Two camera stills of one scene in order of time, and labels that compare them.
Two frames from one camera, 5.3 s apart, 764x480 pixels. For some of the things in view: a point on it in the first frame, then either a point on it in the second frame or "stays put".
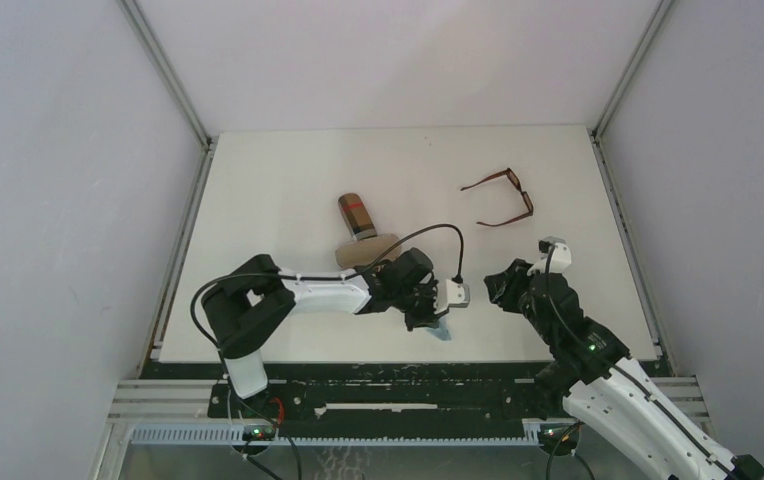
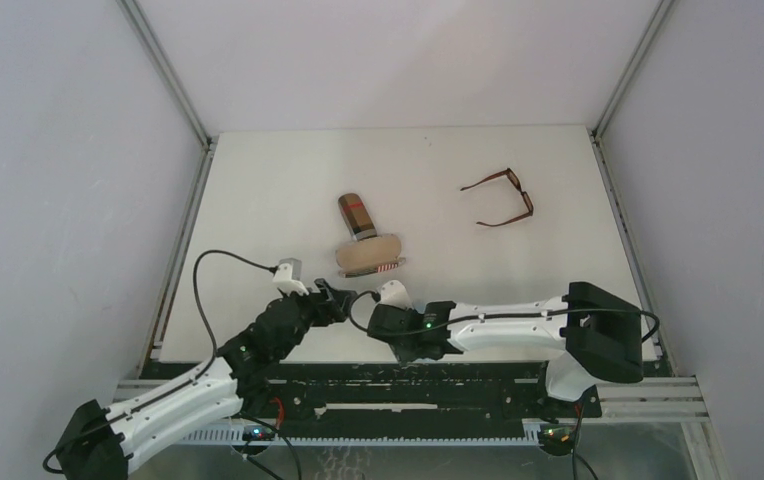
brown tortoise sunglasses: x=530 y=204 stays put
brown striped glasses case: x=356 y=216 stays put
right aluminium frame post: x=626 y=234 stays put
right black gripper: x=511 y=288 → x=382 y=318
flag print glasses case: x=359 y=252 stays put
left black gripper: x=423 y=309 → x=323 y=302
